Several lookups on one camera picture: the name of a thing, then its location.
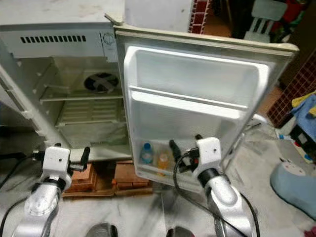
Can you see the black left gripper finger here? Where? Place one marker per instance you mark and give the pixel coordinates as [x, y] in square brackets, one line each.
[56, 145]
[86, 158]

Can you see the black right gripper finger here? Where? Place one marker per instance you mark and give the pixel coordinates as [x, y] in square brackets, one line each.
[198, 138]
[175, 153]

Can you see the orange juice bottle white nozzle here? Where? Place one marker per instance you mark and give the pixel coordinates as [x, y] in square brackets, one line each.
[162, 162]

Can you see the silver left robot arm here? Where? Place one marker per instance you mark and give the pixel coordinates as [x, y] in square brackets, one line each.
[44, 207]

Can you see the white fridge body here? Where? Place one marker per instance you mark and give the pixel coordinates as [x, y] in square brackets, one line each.
[59, 47]

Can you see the small bottle blue label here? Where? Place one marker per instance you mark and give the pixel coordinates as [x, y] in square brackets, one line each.
[146, 154]

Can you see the wooden pallet board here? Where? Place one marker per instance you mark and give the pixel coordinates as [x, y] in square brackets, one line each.
[118, 193]

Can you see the red brick stack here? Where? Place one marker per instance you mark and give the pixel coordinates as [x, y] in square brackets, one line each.
[131, 177]

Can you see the grey left robot leg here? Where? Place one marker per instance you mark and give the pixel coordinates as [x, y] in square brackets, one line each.
[103, 230]

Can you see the grey robot leg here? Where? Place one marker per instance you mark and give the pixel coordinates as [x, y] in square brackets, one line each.
[176, 232]
[103, 230]

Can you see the grey right robot leg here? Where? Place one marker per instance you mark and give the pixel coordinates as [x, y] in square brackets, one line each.
[176, 232]

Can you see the blue cloth pile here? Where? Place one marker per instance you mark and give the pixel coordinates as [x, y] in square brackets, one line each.
[305, 111]

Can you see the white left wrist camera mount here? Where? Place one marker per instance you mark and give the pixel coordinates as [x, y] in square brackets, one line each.
[58, 160]

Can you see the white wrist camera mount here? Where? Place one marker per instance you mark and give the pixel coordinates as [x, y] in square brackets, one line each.
[58, 160]
[209, 152]

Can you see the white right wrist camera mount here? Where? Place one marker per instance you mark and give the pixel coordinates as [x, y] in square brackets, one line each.
[209, 152]

